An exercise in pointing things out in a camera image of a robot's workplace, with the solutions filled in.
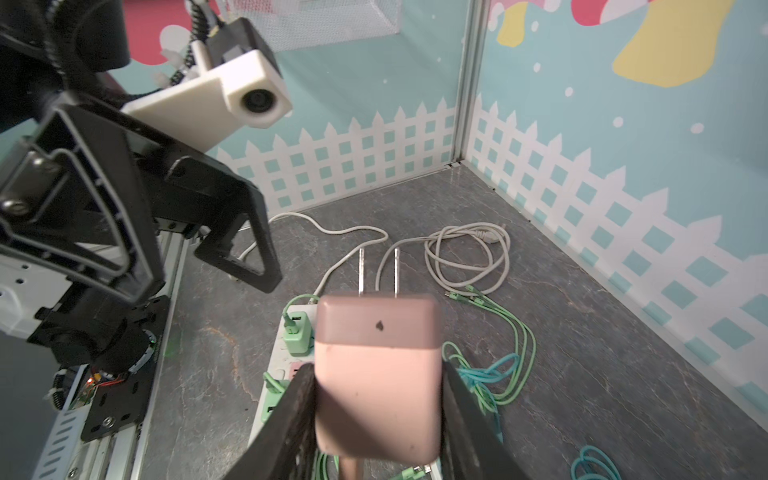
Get white wire mesh basket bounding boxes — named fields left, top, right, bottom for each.
left=217, top=0, right=403, bottom=52

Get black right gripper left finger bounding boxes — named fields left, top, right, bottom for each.
left=224, top=364, right=317, bottom=480

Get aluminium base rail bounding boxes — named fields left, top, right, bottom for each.
left=32, top=233, right=188, bottom=479

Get pink plug adapter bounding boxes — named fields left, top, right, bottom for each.
left=314, top=260, right=443, bottom=479

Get green plug adapter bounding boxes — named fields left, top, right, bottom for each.
left=283, top=309, right=314, bottom=357

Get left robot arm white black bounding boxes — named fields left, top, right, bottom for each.
left=1, top=1, right=292, bottom=376

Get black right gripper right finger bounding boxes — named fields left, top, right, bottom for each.
left=440, top=361, right=529, bottom=480

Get green charging cables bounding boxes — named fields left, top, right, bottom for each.
left=263, top=284, right=625, bottom=480

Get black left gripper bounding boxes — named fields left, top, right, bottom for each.
left=1, top=91, right=282, bottom=372

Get large white colourful power strip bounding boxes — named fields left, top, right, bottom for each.
left=247, top=302, right=445, bottom=480

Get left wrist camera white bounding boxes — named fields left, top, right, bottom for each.
left=121, top=18, right=293, bottom=152

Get white coiled power cord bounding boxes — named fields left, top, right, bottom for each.
left=236, top=211, right=512, bottom=298

